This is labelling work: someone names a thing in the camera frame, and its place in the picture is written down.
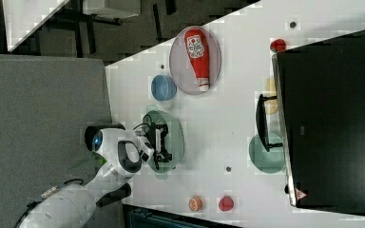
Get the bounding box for green plastic cup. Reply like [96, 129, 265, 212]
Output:
[249, 135, 285, 174]

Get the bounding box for cream plush toy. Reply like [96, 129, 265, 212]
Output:
[264, 79, 279, 115]

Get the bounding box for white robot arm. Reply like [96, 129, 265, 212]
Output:
[14, 123, 169, 228]

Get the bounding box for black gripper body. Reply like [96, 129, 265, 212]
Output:
[146, 125, 165, 159]

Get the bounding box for blue plastic bowl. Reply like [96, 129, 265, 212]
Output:
[151, 75, 177, 102]

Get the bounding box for black silver toaster oven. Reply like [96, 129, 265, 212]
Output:
[256, 29, 365, 216]

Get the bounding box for lime green object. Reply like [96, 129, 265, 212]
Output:
[90, 152, 106, 166]

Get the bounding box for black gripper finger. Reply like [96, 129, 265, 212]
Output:
[154, 152, 172, 162]
[151, 123, 168, 135]

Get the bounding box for lilac round plate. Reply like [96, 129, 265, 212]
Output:
[169, 26, 221, 95]

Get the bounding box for green oval plastic strainer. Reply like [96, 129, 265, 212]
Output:
[143, 105, 184, 180]

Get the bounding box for red toy strawberry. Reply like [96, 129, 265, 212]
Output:
[219, 196, 234, 212]

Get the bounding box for small red toy tomato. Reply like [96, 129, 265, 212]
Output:
[270, 39, 286, 53]

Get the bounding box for blue metal frame rail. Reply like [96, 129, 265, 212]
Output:
[123, 204, 239, 228]

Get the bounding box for toy orange half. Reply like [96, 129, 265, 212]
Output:
[188, 196, 202, 212]

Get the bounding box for red plush ketchup bottle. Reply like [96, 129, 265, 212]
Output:
[184, 28, 210, 92]

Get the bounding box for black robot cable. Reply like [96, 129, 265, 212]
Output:
[132, 113, 160, 172]

